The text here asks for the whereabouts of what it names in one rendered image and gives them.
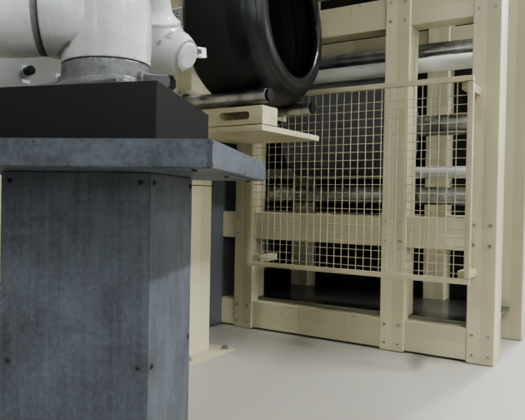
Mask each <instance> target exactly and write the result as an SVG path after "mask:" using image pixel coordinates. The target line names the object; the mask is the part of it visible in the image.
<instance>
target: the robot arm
mask: <svg viewBox="0 0 525 420"><path fill-rule="evenodd" d="M38 57H50V58H56V59H59V60H61V75H60V81H59V82H51V83H46V84H41V85H59V84H79V83H115V82H135V81H153V80H157V81H159V82H160V83H161V84H163V85H164V86H166V87H167V88H169V89H171V90H172V91H173V90H175V88H176V80H175V79H174V77H173V76H172V75H174V74H178V73H184V72H186V71H187V70H189V69H190V68H191V67H192V65H193V64H194V63H195V61H196V58H207V49H206V48H205V47H198V45H196V44H195V42H194V41H193V39H192V38H191V37H190V36H189V35H188V34H187V33H185V32H184V31H183V29H182V26H181V23H180V21H179V20H178V19H177V18H176V17H175V16H174V14H173V10H172V7H171V3H170V0H0V58H38ZM153 73H154V74H153Z"/></svg>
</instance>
